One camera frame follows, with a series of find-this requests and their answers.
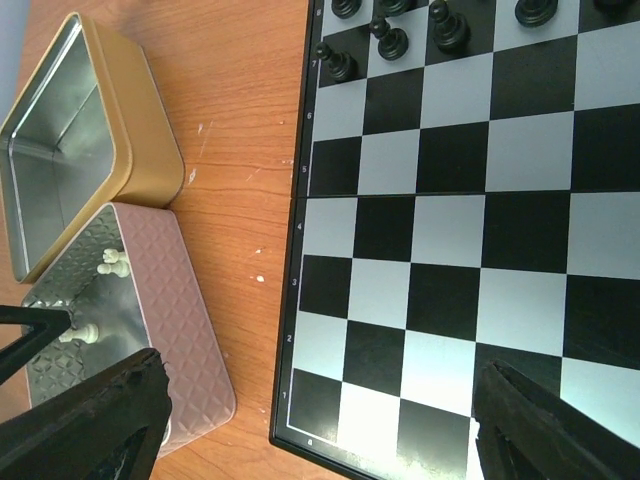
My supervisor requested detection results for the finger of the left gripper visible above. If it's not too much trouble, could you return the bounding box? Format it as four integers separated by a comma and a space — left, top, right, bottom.
0, 305, 70, 383

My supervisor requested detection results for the black white chess board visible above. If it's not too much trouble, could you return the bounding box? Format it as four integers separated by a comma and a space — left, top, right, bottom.
269, 1, 639, 479

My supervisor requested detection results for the gold tin lid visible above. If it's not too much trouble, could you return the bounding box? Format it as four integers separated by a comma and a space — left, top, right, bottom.
1, 12, 185, 284

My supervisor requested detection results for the black chess pawn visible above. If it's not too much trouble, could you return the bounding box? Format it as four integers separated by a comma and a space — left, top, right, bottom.
369, 16, 409, 61
429, 0, 470, 54
315, 41, 357, 83

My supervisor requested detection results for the pink tin box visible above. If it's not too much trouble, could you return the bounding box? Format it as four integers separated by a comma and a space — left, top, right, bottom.
22, 202, 236, 457

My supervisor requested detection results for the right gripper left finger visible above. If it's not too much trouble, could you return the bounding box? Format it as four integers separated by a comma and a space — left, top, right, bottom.
1, 348, 171, 479

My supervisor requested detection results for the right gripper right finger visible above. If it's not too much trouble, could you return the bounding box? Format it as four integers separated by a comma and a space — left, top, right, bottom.
473, 360, 639, 479

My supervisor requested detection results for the black chess piece row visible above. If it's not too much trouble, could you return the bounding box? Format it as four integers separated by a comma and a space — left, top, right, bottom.
379, 0, 415, 17
331, 0, 362, 20

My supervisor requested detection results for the white piece in tin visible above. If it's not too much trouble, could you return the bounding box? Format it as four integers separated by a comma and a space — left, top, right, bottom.
97, 248, 131, 278
58, 323, 100, 344

